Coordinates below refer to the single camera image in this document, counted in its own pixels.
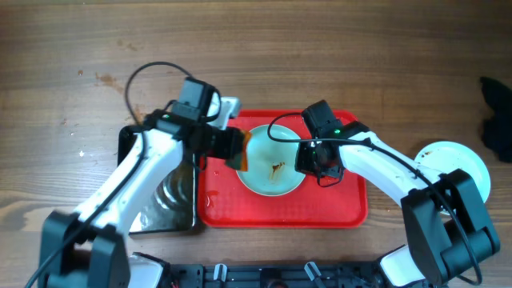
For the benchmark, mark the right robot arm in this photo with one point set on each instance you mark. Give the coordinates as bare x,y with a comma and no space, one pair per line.
448,228

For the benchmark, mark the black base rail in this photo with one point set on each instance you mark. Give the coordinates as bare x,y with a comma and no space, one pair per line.
311,274

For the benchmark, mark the light blue top plate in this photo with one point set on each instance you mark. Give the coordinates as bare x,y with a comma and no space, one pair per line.
271,165

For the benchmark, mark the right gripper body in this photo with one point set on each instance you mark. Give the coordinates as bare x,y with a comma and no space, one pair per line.
306,161

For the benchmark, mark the light blue plate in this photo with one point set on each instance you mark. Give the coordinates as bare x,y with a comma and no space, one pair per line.
271,165
448,156

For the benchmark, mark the black water tray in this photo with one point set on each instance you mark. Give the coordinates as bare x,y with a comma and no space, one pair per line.
173,205

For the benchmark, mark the red plastic tray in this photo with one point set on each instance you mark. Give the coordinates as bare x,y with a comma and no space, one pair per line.
223,201

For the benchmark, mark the green orange sponge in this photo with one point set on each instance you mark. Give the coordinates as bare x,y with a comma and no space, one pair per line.
239,161

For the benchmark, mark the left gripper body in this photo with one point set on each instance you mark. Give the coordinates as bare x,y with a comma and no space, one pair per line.
234,143

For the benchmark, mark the black cloth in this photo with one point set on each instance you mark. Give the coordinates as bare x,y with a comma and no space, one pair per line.
496,134

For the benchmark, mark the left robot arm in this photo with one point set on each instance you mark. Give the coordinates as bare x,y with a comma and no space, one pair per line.
87,248

